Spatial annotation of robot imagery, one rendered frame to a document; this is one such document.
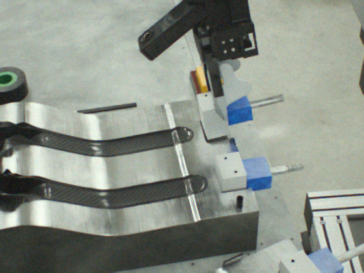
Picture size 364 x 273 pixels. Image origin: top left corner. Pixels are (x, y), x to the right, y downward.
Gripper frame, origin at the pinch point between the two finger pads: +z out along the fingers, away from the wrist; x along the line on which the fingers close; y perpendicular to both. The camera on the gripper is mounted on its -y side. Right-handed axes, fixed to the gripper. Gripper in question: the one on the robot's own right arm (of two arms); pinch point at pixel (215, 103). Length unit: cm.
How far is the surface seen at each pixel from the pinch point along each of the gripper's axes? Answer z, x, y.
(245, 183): 6.0, -13.0, 0.7
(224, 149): 5.6, -4.4, -0.4
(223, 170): 3.7, -11.7, -1.9
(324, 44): 84, 148, 63
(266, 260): 12.0, -23.1, 0.4
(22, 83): 2.3, 26.6, -32.2
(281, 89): 84, 124, 38
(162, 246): 10.2, -16.8, -13.0
